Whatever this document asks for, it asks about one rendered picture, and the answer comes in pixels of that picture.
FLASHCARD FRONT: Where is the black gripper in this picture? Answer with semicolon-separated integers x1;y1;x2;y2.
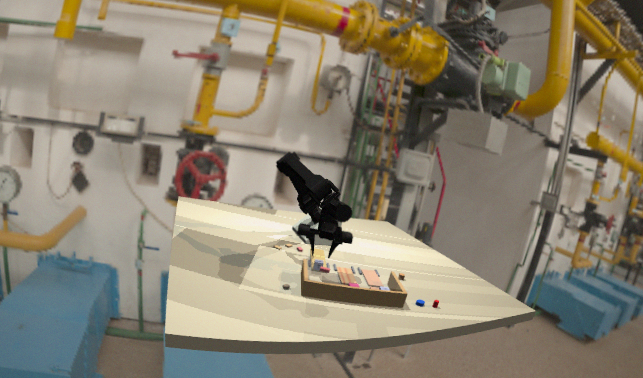
297;213;353;258

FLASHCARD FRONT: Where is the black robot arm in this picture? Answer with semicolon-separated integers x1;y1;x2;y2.
276;151;352;240

